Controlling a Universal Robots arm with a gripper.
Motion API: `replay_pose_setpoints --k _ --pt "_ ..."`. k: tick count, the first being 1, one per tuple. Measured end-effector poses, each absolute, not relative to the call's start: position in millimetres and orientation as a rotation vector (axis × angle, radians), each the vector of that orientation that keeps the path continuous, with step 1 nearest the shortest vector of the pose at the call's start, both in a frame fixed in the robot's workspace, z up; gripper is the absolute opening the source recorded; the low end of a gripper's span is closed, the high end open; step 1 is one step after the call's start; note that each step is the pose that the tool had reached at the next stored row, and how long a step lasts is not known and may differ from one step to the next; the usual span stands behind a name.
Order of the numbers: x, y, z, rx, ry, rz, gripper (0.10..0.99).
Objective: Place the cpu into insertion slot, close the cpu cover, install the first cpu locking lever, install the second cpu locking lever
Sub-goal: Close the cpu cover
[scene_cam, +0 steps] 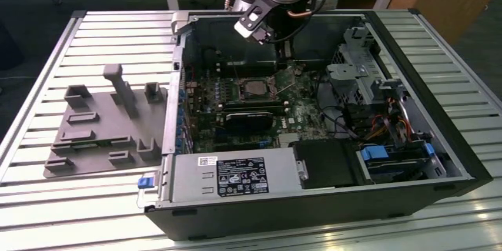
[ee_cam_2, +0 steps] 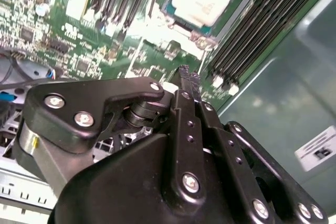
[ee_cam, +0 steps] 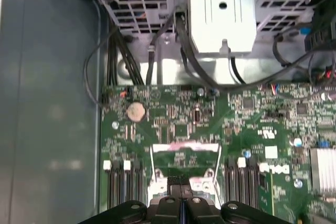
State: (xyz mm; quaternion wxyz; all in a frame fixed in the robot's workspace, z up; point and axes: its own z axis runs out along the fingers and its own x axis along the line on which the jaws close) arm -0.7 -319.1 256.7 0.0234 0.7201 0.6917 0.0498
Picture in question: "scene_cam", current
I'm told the silver square CPU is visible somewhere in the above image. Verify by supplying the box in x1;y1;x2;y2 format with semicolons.
244;81;268;95

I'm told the CPU socket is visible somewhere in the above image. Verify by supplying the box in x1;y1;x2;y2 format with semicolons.
235;76;283;102

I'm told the grey metal drive cage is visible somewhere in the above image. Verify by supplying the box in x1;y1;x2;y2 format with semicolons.
325;26;395;106

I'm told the black RAM stick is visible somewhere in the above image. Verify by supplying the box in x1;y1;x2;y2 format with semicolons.
219;101;286;115

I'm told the green motherboard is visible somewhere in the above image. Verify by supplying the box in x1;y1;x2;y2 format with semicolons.
183;62;338;155

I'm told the black graphics card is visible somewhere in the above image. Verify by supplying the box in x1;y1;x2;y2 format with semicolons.
222;110;275;133

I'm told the small silver chipset heatsink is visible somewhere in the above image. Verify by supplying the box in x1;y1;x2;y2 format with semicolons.
278;132;299;146

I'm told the black drive shroud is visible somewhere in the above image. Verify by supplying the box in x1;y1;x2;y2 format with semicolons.
290;138;371;190

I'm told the blue disk carrier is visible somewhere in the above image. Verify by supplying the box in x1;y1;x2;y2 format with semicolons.
357;142;447;184

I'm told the silver power supply unit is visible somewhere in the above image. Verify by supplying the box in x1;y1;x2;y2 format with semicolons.
156;146;309;208

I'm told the grey parts rack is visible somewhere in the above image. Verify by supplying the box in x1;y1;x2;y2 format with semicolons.
42;63;170;179

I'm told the blue case latch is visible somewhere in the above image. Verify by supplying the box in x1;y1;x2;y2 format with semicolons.
136;175;155;189

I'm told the black open PC case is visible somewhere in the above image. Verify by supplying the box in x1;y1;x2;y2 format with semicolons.
136;9;494;242

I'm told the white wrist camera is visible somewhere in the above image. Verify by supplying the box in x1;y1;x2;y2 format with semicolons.
234;0;275;45

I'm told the black wire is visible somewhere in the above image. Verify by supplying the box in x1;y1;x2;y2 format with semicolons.
318;105;362;142

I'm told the coloured wire bundle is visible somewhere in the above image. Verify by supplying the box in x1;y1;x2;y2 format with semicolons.
366;112;415;148

